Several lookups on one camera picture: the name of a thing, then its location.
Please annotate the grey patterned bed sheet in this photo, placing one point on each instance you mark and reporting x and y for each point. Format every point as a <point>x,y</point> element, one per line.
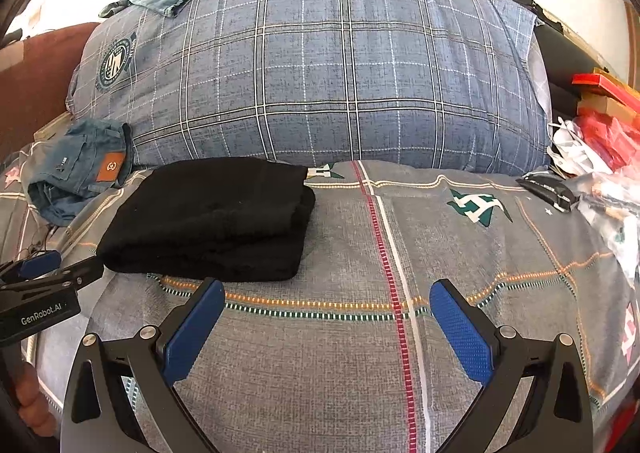
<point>346,356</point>

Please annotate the blue plaid pillow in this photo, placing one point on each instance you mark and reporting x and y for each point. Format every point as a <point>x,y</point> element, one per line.
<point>425,83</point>

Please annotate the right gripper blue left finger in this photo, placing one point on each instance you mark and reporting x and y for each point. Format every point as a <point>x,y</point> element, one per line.
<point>186,329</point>

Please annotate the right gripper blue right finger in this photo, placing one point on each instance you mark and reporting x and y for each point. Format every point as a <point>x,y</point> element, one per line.
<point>470,334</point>

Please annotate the blue jeans with leather patch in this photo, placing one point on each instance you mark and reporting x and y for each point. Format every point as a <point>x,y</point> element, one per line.
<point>92,156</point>

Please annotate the black pants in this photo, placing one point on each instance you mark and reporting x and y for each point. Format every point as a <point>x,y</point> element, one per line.
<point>236,219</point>

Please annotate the person's left hand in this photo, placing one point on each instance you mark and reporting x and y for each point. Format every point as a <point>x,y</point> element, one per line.
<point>34,407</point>

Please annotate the brown wooden headboard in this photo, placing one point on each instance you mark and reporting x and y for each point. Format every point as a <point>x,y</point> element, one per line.
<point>35,74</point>

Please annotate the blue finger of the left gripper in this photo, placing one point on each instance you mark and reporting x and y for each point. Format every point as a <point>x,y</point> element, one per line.
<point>39,264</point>
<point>79,274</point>

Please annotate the red boxes stack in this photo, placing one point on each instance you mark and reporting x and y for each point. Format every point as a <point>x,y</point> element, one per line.
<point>608,118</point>

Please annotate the white plastic bag pile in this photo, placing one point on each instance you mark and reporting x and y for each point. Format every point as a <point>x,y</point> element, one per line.
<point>607,199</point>

